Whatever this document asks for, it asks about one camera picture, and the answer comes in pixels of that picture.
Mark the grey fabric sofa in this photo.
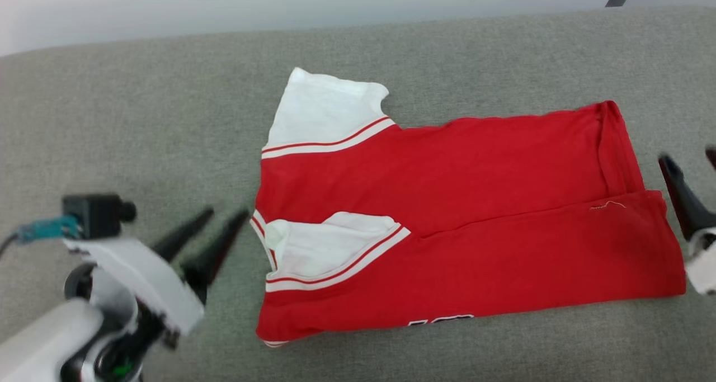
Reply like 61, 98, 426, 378
0, 6, 716, 382

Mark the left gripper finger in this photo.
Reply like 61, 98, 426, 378
151, 206, 215, 262
181, 208, 251, 305

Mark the red and white jersey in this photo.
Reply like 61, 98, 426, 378
250, 67, 687, 348

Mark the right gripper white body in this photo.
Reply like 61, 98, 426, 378
686, 228, 716, 295

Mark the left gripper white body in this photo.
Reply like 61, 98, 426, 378
64, 237, 205, 336

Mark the black cable with teal plug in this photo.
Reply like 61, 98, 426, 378
0, 216, 80, 260

